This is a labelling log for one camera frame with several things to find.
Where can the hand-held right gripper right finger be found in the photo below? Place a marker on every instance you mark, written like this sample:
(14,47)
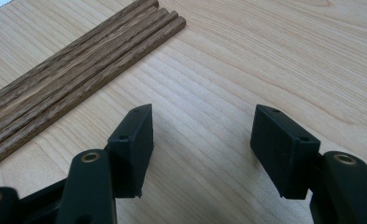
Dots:
(280,155)

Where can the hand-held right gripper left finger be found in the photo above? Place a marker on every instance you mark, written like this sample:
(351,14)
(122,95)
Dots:
(131,161)

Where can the brown wooden chopstick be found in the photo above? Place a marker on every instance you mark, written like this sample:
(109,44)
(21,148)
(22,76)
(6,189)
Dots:
(78,80)
(78,64)
(78,95)
(78,47)

